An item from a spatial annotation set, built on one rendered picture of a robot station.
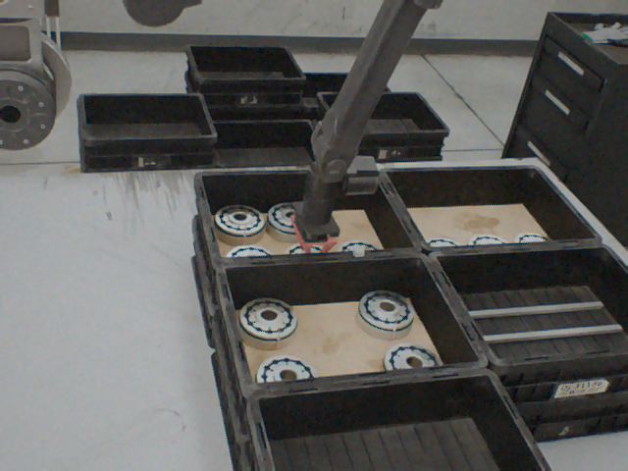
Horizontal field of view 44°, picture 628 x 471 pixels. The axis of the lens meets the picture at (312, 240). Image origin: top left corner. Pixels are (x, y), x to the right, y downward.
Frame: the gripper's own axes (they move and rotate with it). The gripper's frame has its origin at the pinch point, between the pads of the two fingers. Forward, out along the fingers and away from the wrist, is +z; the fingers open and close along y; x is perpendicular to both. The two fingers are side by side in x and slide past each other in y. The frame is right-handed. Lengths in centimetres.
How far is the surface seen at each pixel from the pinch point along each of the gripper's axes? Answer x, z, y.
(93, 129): 29, 39, 121
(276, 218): 2.5, 1.2, 14.2
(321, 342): 3.7, 4.1, -19.7
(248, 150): -24, 50, 121
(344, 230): -12.6, 4.3, 12.1
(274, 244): 4.0, 4.3, 9.3
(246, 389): 22.3, -5.5, -35.7
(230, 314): 21.1, -5.9, -20.1
